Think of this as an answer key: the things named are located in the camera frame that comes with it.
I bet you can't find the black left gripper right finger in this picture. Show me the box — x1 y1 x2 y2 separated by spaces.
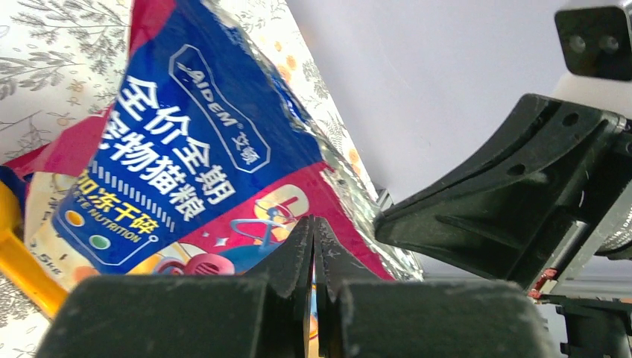
314 218 559 357

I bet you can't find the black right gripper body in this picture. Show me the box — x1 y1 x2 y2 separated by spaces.
528 131 631 357

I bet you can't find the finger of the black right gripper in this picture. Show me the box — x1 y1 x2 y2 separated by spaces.
374 94 628 290

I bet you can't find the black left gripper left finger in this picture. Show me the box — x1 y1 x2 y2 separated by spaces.
37 216 315 357

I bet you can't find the cat food bag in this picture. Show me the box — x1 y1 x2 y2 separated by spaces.
1 1 422 357

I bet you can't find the yellow plastic scoop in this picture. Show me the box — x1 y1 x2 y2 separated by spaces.
1 184 67 319

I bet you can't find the floral tablecloth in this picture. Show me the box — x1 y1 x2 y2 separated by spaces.
0 0 379 358

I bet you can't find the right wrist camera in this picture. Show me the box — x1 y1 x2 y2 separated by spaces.
554 1 631 82

